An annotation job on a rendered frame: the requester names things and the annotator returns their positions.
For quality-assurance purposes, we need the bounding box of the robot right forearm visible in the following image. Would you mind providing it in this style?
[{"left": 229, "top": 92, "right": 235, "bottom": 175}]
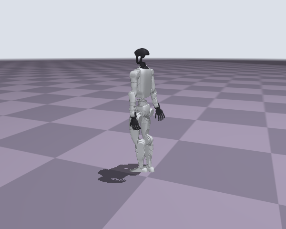
[{"left": 150, "top": 90, "right": 159, "bottom": 108}]

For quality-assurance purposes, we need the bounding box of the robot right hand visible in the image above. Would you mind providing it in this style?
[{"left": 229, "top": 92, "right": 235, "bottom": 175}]
[{"left": 155, "top": 103, "right": 165, "bottom": 121}]

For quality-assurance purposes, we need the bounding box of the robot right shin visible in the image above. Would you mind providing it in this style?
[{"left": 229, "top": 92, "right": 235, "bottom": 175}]
[{"left": 145, "top": 137, "right": 153, "bottom": 168}]

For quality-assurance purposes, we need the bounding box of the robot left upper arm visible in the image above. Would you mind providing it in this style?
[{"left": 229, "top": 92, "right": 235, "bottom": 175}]
[{"left": 130, "top": 70, "right": 140, "bottom": 97}]

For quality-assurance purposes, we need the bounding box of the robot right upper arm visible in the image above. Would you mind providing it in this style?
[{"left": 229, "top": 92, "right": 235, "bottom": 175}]
[{"left": 150, "top": 69, "right": 155, "bottom": 93}]

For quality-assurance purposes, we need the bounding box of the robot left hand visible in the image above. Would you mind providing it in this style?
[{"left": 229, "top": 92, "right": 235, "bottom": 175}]
[{"left": 130, "top": 112, "right": 141, "bottom": 130}]

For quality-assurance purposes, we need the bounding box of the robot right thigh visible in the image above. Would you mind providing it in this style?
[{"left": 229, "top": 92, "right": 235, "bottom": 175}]
[{"left": 141, "top": 107, "right": 154, "bottom": 145}]

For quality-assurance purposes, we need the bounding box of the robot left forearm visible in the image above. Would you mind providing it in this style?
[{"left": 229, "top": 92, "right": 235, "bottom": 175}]
[{"left": 128, "top": 91, "right": 137, "bottom": 117}]

